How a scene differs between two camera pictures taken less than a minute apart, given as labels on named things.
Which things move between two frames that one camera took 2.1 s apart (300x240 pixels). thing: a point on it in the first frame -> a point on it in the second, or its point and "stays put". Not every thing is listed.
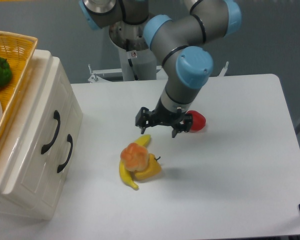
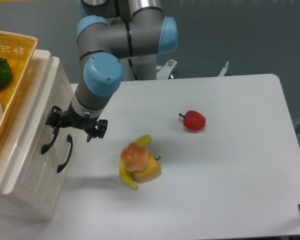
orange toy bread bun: x=135 y=157 stays put
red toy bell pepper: x=198 y=121 stays put
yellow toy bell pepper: x=153 y=169 stays put
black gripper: x=163 y=115 -> x=57 y=118
